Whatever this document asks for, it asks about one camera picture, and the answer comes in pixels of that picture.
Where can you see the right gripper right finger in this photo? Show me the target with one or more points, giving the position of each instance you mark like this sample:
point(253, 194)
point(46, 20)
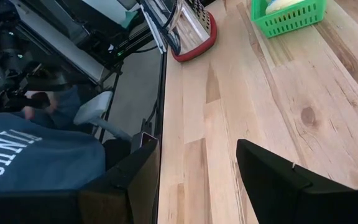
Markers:
point(291, 202)

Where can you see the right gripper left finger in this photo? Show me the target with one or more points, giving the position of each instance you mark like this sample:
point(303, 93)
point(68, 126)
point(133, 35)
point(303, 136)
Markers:
point(120, 202)

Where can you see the blue frosted donut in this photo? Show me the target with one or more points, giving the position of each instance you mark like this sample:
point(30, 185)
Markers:
point(283, 6)

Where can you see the small grey metal box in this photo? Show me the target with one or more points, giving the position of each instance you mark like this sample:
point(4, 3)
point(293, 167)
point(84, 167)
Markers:
point(141, 140)

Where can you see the person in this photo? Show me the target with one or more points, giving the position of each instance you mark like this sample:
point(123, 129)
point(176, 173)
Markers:
point(42, 155)

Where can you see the white chair armrest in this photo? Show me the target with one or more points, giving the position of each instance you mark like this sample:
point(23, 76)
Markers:
point(93, 107)

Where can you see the person's hand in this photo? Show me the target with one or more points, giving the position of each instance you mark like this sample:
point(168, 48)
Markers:
point(28, 112)

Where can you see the silver aluminium beam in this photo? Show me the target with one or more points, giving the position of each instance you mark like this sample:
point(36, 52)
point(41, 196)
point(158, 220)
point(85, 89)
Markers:
point(57, 43)

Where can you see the green plastic basket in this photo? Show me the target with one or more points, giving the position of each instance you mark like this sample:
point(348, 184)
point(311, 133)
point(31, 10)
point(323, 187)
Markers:
point(291, 21)

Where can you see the black aluminium table frame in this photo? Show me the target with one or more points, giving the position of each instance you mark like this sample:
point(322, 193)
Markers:
point(162, 93)

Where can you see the silver metal bracket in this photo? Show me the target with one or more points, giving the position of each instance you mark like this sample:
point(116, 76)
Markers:
point(155, 31)

